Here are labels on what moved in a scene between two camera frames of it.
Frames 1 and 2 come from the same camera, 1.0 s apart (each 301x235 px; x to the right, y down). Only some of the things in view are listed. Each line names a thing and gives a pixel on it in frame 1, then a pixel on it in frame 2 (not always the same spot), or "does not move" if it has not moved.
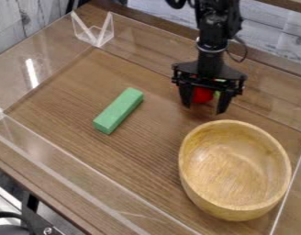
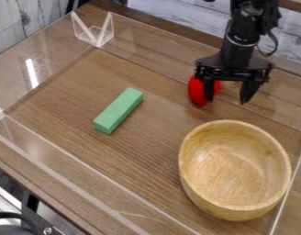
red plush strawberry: [202, 95] does not move
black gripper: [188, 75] to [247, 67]
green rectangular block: [117, 110] does not move
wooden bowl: [235, 169] does not move
